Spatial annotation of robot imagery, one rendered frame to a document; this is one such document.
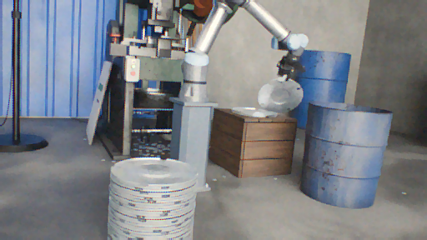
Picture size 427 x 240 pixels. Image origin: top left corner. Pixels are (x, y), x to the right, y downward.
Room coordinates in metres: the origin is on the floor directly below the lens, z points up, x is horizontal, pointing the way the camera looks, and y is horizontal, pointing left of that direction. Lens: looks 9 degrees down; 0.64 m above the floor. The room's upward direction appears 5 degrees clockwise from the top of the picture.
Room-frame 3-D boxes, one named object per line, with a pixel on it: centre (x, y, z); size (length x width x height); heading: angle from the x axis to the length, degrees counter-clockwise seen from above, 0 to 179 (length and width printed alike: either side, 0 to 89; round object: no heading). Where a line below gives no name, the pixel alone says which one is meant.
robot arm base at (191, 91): (1.73, 0.09, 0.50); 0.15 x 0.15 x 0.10
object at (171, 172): (1.13, 0.17, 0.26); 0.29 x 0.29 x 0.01
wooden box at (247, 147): (2.19, -0.27, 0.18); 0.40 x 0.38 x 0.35; 26
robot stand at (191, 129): (1.73, 0.09, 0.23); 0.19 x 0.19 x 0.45; 31
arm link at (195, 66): (1.73, 0.10, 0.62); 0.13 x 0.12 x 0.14; 11
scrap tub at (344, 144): (1.81, -0.71, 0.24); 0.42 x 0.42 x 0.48
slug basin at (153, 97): (2.47, 0.42, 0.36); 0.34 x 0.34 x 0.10
